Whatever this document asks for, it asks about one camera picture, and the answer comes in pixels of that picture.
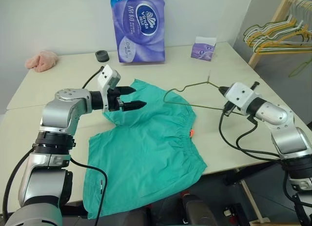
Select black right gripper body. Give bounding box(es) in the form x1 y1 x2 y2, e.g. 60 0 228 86
222 101 241 117

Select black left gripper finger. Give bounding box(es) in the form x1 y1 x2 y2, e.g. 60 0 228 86
118 85 137 96
121 100 147 112

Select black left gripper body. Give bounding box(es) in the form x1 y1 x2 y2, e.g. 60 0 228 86
106 86 125 112

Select thin wire hanger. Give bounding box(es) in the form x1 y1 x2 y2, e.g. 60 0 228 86
162 70 251 117

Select green shorts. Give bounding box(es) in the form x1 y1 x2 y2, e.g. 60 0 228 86
82 78 208 221

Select black round tape roll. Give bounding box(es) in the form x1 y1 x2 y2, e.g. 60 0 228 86
95 49 110 63

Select small purple tissue pack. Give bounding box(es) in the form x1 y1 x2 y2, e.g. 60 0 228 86
190 36 218 62

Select purple Vinda tissue multipack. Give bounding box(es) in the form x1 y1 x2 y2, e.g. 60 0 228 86
111 0 168 64

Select pink cloth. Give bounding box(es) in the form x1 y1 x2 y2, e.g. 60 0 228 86
25 50 59 73

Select wooden clothes rack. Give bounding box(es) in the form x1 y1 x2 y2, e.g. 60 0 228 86
248 0 312 67

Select pale table leg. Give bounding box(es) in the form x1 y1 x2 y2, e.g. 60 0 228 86
233 169 272 225

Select dark rounded shape red mark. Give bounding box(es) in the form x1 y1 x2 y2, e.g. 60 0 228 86
179 190 221 226

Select black box white plug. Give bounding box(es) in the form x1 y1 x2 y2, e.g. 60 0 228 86
220 203 251 226

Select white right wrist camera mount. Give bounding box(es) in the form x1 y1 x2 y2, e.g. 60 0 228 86
224 82 259 114

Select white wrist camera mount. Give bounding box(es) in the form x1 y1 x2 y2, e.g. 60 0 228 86
97 64 121 113
224 82 259 114

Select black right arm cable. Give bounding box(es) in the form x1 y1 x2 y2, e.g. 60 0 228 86
218 110 283 163
235 117 281 157

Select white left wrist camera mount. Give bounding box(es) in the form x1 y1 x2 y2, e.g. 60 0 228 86
97 64 121 113

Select olive green wire hanger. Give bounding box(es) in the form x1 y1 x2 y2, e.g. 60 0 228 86
243 17 294 42

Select yellow wire hanger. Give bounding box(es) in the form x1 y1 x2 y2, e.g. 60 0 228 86
252 16 312 55

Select black table frame bracket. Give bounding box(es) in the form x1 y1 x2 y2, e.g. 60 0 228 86
222 161 285 186

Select white wire hanger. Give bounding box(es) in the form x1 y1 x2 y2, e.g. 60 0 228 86
244 15 312 45

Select light green wire hanger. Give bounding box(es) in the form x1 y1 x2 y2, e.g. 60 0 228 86
288 24 312 78

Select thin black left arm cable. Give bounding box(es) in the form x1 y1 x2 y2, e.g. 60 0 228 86
69 65 109 226

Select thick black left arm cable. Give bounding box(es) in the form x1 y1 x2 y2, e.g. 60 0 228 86
1 149 35 223

